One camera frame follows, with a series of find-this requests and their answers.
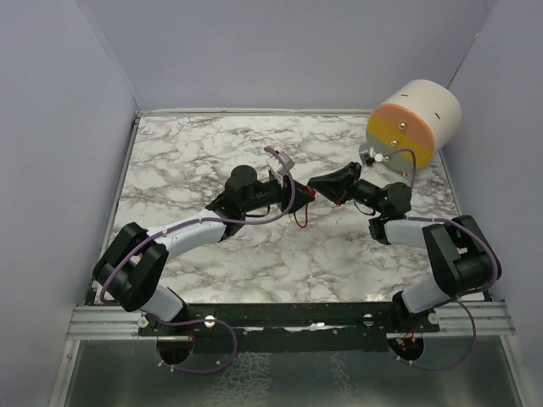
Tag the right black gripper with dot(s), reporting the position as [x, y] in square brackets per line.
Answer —
[336, 185]

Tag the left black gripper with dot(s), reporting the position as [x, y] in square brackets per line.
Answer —
[300, 197]

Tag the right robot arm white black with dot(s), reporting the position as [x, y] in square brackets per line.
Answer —
[461, 260]

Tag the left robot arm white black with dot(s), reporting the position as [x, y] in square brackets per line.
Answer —
[131, 267]

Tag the cylindrical drawer box pastel front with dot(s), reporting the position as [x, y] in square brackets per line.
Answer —
[413, 124]

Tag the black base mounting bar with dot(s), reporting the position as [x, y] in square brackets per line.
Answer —
[290, 327]

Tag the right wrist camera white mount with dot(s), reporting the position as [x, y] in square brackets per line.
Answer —
[368, 155]

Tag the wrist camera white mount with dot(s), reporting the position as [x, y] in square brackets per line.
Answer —
[279, 165]
[368, 155]

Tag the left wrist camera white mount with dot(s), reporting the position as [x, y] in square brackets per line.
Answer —
[279, 165]

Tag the right aluminium extrusion rail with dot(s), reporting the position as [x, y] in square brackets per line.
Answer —
[489, 319]

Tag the aluminium extrusion rail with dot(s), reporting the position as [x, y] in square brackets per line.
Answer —
[102, 323]
[489, 319]

